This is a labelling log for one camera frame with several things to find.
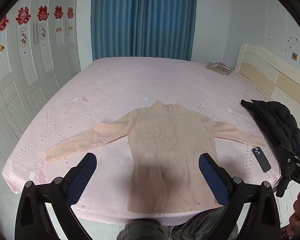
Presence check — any dark smartphone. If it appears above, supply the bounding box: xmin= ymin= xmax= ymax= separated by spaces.
xmin=252 ymin=146 xmax=272 ymax=173

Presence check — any pink knitted sweater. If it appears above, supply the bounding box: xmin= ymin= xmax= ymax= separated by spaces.
xmin=44 ymin=100 xmax=267 ymax=213

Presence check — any blue curtain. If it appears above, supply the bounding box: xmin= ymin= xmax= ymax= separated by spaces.
xmin=91 ymin=0 xmax=198 ymax=62

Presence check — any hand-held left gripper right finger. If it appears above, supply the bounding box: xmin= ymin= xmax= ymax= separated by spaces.
xmin=198 ymin=153 xmax=282 ymax=240

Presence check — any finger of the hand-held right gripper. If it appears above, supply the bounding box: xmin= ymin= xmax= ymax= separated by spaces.
xmin=276 ymin=175 xmax=291 ymax=198
xmin=276 ymin=142 xmax=300 ymax=166

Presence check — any black padded jacket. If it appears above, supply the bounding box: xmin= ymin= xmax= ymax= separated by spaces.
xmin=240 ymin=99 xmax=300 ymax=174

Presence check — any cream bed headboard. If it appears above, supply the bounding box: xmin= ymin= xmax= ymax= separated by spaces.
xmin=234 ymin=43 xmax=300 ymax=142

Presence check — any white wardrobe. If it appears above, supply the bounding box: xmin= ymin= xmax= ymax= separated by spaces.
xmin=0 ymin=0 xmax=82 ymax=162

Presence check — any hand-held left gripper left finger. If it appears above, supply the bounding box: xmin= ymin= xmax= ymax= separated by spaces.
xmin=14 ymin=152 xmax=98 ymax=240

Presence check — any pink patterned bed sheet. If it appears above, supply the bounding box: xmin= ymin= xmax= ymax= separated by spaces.
xmin=2 ymin=56 xmax=285 ymax=227

